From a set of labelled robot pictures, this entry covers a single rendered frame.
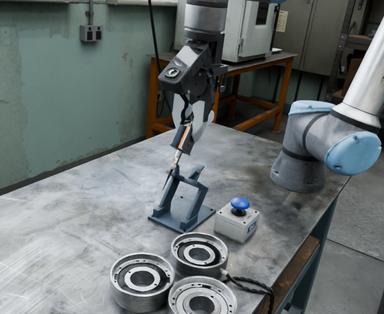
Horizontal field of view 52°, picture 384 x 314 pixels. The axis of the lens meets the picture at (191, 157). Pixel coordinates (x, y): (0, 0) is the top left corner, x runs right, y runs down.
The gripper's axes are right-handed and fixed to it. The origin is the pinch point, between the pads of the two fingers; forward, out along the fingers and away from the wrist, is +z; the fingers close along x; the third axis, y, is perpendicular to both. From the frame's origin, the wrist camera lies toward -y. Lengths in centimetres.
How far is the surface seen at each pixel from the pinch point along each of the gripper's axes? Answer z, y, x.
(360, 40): 3, 325, 30
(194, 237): 16.9, -7.1, -8.6
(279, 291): 45, 23, -20
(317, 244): 46, 53, -22
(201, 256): 18.9, -8.7, -11.4
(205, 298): 17.5, -19.1, -18.3
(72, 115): 56, 102, 148
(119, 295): 16.9, -27.5, -8.0
